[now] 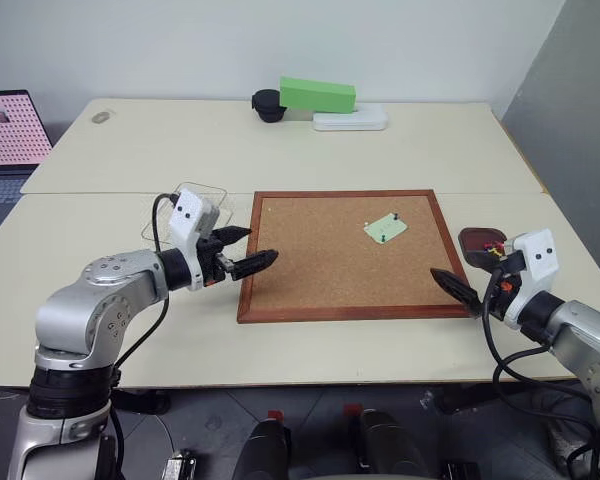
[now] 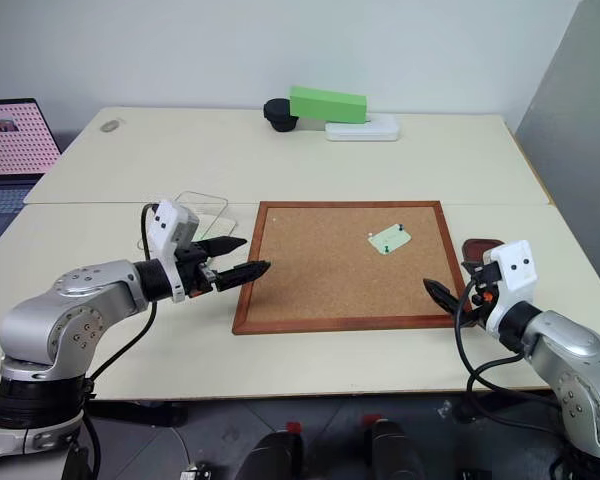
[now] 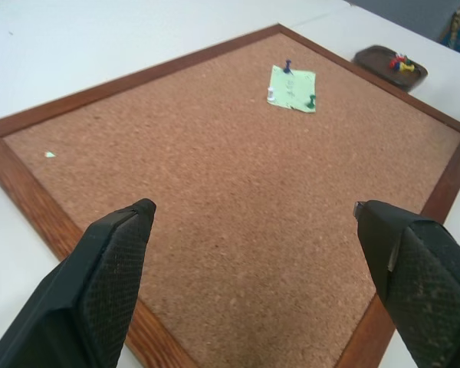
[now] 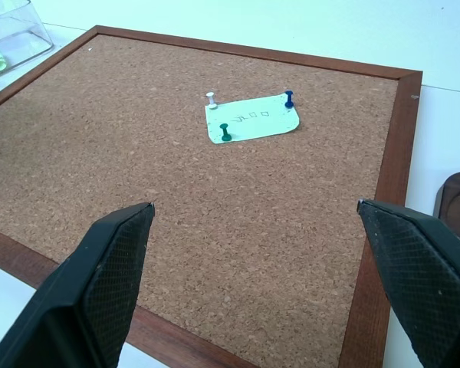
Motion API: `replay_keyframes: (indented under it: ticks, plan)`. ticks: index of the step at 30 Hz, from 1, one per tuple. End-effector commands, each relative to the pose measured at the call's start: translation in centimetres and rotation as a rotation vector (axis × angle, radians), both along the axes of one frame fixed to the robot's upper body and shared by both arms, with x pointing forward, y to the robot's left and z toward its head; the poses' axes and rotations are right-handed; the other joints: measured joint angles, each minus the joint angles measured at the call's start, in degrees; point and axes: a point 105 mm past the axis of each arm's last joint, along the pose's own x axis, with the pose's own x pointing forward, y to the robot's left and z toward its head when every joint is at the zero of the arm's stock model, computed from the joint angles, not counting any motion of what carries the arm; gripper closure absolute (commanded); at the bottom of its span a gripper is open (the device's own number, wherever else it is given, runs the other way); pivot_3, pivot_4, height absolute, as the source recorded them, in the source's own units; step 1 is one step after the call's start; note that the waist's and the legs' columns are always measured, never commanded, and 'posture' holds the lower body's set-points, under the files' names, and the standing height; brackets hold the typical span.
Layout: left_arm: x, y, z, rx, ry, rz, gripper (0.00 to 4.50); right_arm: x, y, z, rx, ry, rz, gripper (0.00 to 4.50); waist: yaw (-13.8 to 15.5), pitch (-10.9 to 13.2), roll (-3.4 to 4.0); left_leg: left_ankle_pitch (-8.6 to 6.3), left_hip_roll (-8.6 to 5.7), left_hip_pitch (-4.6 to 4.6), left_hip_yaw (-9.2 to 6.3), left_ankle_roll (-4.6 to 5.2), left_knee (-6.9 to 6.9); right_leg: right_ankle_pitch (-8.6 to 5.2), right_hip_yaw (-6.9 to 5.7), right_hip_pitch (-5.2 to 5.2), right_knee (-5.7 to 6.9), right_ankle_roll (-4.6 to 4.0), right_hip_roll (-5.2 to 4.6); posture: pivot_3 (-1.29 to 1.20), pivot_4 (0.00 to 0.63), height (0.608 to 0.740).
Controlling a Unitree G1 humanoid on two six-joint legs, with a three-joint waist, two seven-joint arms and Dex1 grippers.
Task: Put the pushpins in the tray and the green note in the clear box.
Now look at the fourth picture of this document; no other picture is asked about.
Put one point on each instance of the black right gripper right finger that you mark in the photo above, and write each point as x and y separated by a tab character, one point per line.
418	276

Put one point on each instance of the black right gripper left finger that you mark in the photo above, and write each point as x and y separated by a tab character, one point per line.
96	291

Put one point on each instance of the wood-framed cork board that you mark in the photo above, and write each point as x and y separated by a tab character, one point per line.
199	191

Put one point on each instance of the green push pin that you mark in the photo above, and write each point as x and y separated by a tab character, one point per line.
225	132

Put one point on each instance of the blue push pin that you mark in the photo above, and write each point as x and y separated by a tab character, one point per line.
289	99

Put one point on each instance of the white push pin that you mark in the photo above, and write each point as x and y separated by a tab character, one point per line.
212	100

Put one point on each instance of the light green paper note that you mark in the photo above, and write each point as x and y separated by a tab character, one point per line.
253	120

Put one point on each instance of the dark brown wooden tray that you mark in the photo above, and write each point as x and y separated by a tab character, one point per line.
458	203

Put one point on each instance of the clear plastic container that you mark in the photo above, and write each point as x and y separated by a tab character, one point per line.
11	42

